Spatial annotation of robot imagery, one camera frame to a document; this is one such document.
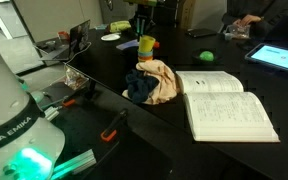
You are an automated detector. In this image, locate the seated person left hand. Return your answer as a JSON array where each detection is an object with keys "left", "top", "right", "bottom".
[{"left": 242, "top": 13, "right": 262, "bottom": 27}]

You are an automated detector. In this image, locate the long aluminium extrusion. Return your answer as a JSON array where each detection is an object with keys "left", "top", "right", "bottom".
[{"left": 50, "top": 148, "right": 97, "bottom": 180}]

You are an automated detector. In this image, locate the black bowl with green ball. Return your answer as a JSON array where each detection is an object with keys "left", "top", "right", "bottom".
[{"left": 191, "top": 48, "right": 222, "bottom": 65}]

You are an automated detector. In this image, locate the white round plate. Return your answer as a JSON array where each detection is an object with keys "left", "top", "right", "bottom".
[{"left": 100, "top": 33, "right": 122, "bottom": 42}]

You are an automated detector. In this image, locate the clear plastic bag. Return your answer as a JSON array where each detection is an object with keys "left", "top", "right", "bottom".
[{"left": 226, "top": 23, "right": 252, "bottom": 40}]

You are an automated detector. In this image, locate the crumpled shiny foil bag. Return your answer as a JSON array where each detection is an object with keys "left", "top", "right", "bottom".
[{"left": 63, "top": 66, "right": 90, "bottom": 91}]

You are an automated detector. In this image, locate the short aluminium extrusion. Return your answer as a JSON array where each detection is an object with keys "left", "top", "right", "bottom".
[{"left": 43, "top": 105, "right": 60, "bottom": 122}]

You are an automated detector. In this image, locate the black clamp orange handle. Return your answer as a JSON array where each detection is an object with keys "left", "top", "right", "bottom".
[{"left": 100, "top": 108, "right": 129, "bottom": 143}]

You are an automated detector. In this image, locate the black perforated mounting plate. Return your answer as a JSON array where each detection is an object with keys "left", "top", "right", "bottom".
[{"left": 38, "top": 81, "right": 173, "bottom": 180}]

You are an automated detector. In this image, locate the black phone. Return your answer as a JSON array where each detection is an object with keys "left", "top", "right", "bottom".
[{"left": 186, "top": 28, "right": 218, "bottom": 38}]

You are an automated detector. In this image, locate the person in dark sweater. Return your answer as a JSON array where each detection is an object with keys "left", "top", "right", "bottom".
[{"left": 222, "top": 0, "right": 288, "bottom": 38}]

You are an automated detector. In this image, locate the open white book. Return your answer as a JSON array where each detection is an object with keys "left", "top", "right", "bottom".
[{"left": 175, "top": 70, "right": 281, "bottom": 144}]

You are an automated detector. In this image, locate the seated person right hand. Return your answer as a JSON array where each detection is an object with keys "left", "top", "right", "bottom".
[{"left": 232, "top": 18, "right": 244, "bottom": 28}]

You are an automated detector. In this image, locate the tablet with lit screen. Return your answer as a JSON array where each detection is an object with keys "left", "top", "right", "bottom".
[{"left": 244, "top": 42, "right": 288, "bottom": 76}]

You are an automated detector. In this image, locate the dark blue crumpled cloth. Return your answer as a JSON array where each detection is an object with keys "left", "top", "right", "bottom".
[{"left": 124, "top": 73, "right": 160, "bottom": 104}]

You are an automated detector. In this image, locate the tall yellow plastic cup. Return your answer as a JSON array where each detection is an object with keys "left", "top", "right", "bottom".
[{"left": 138, "top": 34, "right": 157, "bottom": 54}]

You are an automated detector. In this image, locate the brown cardboard box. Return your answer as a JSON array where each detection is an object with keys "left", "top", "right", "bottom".
[{"left": 177, "top": 0, "right": 197, "bottom": 30}]

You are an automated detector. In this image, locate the beige crumpled cloth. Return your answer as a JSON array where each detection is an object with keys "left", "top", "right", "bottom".
[{"left": 122, "top": 59, "right": 180, "bottom": 106}]

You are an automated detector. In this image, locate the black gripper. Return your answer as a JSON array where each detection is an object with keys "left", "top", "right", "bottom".
[{"left": 130, "top": 3, "right": 156, "bottom": 37}]

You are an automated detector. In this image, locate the green ball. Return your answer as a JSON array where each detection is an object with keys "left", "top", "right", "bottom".
[{"left": 198, "top": 50, "right": 215, "bottom": 62}]

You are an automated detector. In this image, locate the grey laptop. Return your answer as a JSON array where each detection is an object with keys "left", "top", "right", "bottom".
[{"left": 39, "top": 19, "right": 92, "bottom": 63}]

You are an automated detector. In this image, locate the orange jar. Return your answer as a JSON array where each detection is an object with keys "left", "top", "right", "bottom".
[{"left": 57, "top": 31, "right": 70, "bottom": 43}]

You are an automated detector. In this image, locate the black clamp red handle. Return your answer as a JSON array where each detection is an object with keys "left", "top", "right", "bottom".
[{"left": 40, "top": 94, "right": 78, "bottom": 110}]

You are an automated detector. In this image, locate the white laptop cable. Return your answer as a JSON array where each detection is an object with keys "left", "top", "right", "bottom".
[{"left": 64, "top": 41, "right": 93, "bottom": 66}]

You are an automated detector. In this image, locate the purple UIST book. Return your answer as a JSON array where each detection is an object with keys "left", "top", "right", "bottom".
[{"left": 115, "top": 38, "right": 141, "bottom": 51}]

